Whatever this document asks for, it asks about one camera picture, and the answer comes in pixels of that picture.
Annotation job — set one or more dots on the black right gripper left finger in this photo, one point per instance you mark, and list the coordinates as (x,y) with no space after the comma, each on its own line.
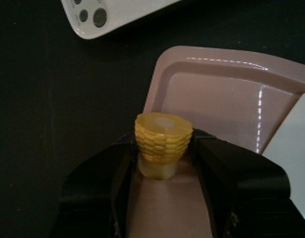
(94,189)

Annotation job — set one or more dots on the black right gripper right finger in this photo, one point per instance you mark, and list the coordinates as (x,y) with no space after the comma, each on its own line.
(246,192)

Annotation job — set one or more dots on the yellow toy corn piece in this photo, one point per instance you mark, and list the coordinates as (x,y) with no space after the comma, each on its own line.
(163,143)

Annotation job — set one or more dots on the pink plastic plate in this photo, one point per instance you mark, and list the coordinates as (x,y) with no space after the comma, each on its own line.
(226,105)

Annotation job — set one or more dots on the white flat card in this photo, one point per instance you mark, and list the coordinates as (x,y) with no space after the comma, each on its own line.
(294,155)

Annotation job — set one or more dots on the white smartphone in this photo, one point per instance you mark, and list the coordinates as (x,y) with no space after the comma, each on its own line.
(106,15)

